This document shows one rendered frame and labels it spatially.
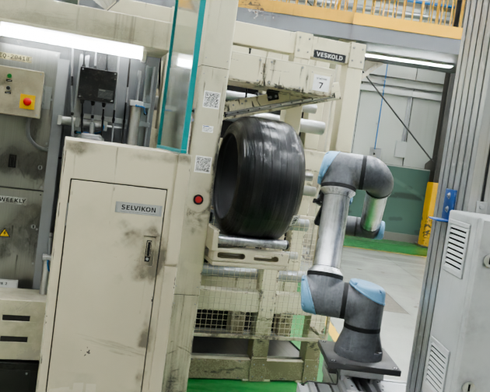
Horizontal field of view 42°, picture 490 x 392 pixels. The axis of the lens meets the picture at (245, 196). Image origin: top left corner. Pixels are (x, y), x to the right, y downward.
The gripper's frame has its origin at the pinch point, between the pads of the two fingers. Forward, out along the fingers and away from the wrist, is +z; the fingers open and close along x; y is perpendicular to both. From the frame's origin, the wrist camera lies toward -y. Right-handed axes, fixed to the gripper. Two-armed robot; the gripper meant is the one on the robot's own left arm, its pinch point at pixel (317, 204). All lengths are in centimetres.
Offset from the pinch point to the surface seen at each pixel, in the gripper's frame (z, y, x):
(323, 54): 76, 88, 5
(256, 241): 17.1, -23.7, 17.5
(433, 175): 847, 213, -402
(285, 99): 58, 53, 20
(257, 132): 7.1, 21.5, 34.6
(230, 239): 15.2, -26.8, 29.1
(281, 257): 17.3, -26.5, 3.9
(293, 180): 2.3, 6.7, 13.2
